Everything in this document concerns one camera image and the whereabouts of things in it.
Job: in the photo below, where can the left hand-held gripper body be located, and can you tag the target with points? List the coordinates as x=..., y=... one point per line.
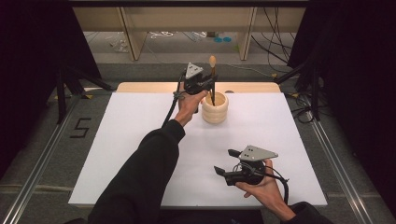
x=193, y=84

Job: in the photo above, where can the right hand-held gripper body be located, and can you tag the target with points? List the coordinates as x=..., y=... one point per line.
x=250, y=172

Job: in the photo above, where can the cream ribbed brush holder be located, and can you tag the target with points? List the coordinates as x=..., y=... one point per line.
x=214, y=116

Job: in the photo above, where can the person's left hand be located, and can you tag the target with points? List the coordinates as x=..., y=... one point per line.
x=188, y=107

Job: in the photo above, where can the person's right hand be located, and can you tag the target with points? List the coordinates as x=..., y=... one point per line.
x=271, y=193

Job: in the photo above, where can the white table cover sheet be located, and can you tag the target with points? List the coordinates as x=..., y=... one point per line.
x=199, y=146

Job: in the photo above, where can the blue disc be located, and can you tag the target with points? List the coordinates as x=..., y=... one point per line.
x=218, y=39
x=227, y=39

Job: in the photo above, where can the beige wooden desk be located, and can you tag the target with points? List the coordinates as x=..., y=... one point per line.
x=134, y=37

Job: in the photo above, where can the clear plastic bag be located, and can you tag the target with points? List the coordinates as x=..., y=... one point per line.
x=120, y=46

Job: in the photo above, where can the black metal stand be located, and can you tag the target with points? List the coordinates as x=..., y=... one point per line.
x=61, y=99
x=316, y=93

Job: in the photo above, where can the black curtain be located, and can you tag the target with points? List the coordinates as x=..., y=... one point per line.
x=358, y=62
x=31, y=46

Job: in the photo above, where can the aluminium floor rail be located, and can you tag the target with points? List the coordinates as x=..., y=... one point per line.
x=339, y=168
x=34, y=177

